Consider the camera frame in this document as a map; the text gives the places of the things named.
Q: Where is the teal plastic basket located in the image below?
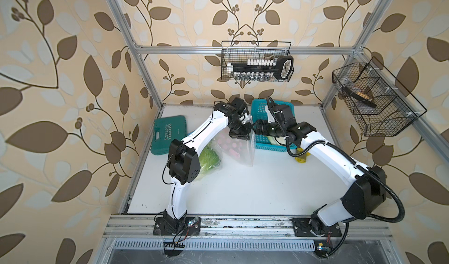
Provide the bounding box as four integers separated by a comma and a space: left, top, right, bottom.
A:
251, 99, 286, 152

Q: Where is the clear pink-zip dotted bag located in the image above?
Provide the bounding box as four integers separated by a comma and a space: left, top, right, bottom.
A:
214, 127, 256, 167

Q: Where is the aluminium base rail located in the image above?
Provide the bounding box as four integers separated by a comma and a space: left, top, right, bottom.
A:
104, 214, 394, 241

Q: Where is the chinese cabbage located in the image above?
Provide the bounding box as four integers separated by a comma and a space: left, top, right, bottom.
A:
194, 145, 222, 181
266, 136, 286, 146

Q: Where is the socket set black holder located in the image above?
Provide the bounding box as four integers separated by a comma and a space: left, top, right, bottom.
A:
224, 56, 294, 82

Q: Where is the dark tool in right basket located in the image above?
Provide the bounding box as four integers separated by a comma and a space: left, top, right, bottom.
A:
343, 86, 377, 108

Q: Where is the green plastic tool case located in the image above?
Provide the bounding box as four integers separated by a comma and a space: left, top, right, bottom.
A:
150, 116, 187, 155

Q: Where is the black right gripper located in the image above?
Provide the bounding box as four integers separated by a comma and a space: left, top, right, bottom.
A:
252, 118, 285, 138

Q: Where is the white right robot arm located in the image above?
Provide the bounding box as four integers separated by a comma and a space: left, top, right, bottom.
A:
253, 97, 405, 227

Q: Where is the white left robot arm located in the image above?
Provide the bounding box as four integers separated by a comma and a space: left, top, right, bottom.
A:
163, 98, 252, 228

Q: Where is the black wire basket right wall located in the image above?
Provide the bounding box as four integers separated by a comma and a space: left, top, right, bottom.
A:
332, 57, 427, 137

